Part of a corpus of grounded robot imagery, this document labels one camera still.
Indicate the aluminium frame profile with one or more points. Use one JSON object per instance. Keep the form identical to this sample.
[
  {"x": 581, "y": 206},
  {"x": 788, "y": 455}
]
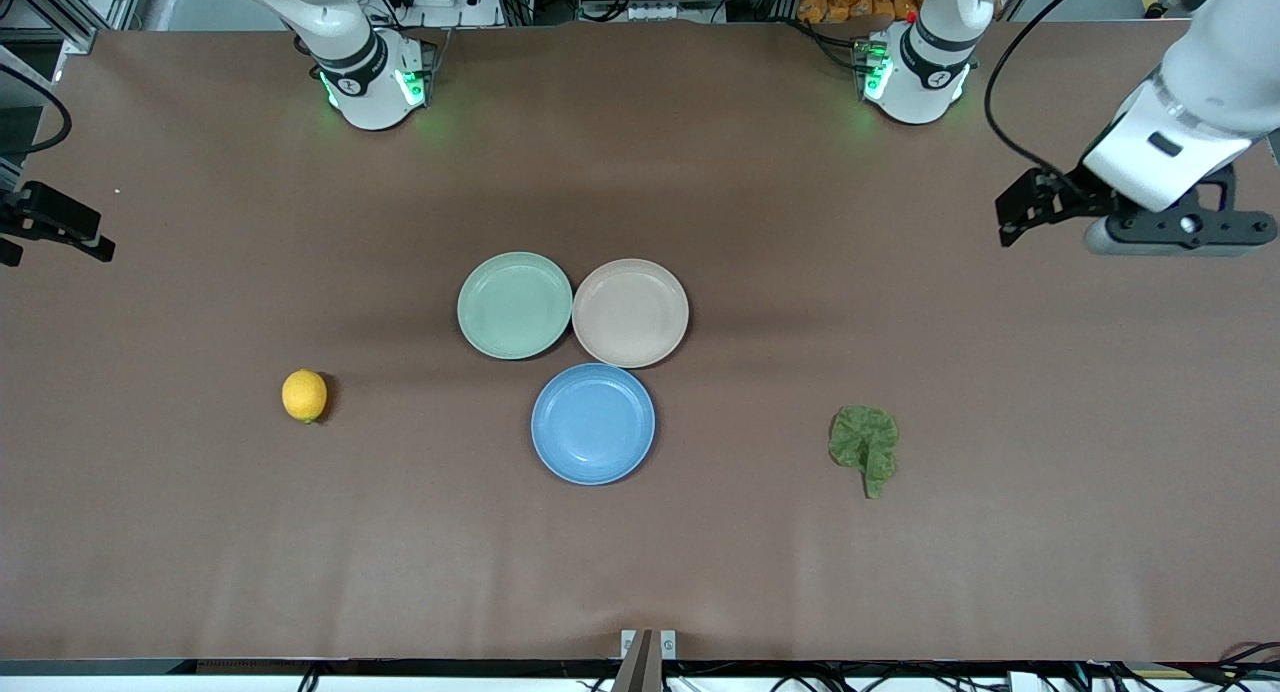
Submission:
[{"x": 60, "y": 12}]

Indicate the blue plate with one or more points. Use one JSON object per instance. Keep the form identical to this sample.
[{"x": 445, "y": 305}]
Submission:
[{"x": 593, "y": 424}]

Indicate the yellow lemon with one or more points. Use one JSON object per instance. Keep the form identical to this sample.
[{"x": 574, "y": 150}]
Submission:
[{"x": 304, "y": 396}]

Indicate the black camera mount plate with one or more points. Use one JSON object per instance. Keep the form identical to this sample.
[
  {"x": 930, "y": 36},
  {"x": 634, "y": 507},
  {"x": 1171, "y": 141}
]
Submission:
[{"x": 1195, "y": 222}]

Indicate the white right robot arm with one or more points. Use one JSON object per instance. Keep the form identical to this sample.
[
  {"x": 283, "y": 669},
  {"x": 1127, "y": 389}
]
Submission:
[{"x": 370, "y": 92}]

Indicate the small circuit box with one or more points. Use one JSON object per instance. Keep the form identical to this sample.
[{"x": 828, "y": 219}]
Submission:
[{"x": 872, "y": 54}]

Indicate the green lettuce leaf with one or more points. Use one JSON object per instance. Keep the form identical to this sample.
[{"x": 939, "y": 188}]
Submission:
[{"x": 865, "y": 442}]

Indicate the mint green plate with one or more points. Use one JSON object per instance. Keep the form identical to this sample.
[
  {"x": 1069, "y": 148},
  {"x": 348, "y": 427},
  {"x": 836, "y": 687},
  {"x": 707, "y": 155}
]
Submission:
[{"x": 515, "y": 305}]

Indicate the beige plate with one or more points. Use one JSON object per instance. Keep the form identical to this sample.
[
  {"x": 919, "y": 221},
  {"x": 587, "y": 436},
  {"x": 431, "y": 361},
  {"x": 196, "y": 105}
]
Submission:
[{"x": 630, "y": 312}]

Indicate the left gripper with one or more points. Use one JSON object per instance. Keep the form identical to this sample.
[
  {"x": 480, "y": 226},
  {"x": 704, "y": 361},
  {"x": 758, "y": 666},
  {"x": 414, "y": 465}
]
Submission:
[{"x": 1076, "y": 199}]

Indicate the metal table edge bracket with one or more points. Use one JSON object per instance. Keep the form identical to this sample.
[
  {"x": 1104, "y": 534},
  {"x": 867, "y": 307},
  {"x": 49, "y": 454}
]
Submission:
[{"x": 648, "y": 657}]

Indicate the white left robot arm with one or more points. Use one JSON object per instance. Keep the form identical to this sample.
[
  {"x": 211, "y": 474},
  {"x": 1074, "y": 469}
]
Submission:
[{"x": 925, "y": 82}]

